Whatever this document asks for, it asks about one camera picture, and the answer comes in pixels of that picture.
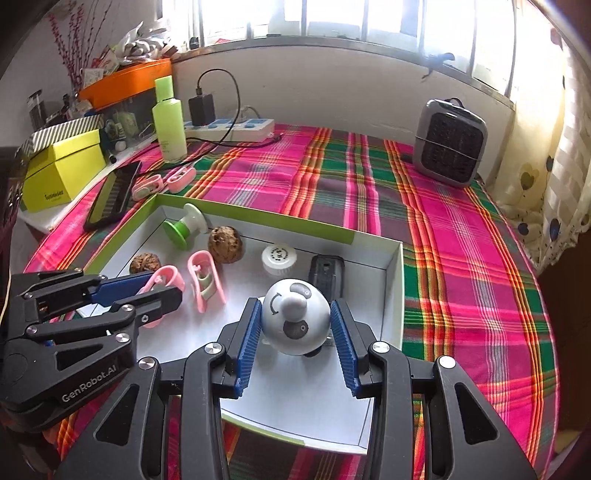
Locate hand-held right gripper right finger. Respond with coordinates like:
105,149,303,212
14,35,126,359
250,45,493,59
330,298,539,480

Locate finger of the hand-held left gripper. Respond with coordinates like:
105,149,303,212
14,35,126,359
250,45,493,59
28,285,183,346
9,271,158,324

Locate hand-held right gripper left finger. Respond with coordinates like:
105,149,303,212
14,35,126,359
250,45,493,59
54,296,263,480

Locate small brown walnut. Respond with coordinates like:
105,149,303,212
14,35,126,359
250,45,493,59
129,253,162,275

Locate white round panda toy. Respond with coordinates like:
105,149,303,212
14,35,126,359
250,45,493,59
262,278,332,357

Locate green white cardboard box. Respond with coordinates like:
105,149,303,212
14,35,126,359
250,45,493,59
85,193,404,457

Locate black device with clear end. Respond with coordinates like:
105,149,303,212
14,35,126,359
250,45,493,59
308,255,346,305

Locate green white spool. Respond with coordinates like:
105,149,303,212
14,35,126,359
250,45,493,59
161,203,206,252

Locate large wrinkled walnut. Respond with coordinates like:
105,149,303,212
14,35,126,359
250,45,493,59
208,225,245,264

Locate white capped jar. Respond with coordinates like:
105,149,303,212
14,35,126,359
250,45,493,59
261,244,298,278

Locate black phone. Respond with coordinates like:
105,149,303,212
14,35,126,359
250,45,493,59
83,161,143,233

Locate yellow cardboard box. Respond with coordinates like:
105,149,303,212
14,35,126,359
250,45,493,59
21,129,108,213

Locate pink green plaid blanket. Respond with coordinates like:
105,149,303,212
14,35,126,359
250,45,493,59
25,122,568,480

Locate light green bottle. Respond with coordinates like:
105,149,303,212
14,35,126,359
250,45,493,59
152,76,188,163

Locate striped gift box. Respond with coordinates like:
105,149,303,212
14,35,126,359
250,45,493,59
18,114,105,160

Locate dark glass tank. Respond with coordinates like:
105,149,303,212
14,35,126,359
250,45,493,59
99,90,160,148

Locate black charger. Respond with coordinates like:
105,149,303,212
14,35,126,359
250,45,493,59
188,93,216,126

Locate black tall jar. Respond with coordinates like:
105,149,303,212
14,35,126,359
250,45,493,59
28,90,47,130

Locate white power strip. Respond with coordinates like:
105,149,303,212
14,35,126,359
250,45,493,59
184,117,275,143

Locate orange box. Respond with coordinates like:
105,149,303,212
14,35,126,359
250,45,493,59
78,58,172,110

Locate printed paper packets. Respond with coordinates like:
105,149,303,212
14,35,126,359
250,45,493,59
83,46,121,88

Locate grey space heater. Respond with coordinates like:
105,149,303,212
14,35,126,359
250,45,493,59
412,98,489,188

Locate red flower branches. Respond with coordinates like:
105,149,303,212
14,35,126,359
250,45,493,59
46,0,114,88

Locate white cloth pile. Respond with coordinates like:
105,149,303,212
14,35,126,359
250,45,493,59
115,23,178,63

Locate heart print curtain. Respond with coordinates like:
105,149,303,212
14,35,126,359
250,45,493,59
496,28,591,273

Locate black window hook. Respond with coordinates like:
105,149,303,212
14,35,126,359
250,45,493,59
421,52,457,81

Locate black charger cable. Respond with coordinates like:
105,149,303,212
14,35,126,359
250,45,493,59
196,69,284,148

